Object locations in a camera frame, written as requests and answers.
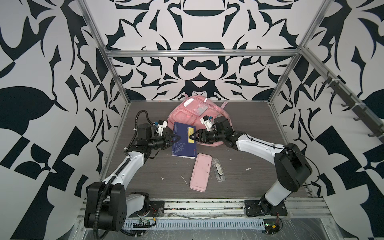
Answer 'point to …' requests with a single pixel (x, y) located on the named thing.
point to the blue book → (185, 147)
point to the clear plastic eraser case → (218, 169)
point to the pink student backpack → (193, 108)
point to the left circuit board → (143, 223)
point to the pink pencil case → (200, 174)
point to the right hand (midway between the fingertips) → (193, 137)
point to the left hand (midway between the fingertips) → (180, 136)
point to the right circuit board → (271, 227)
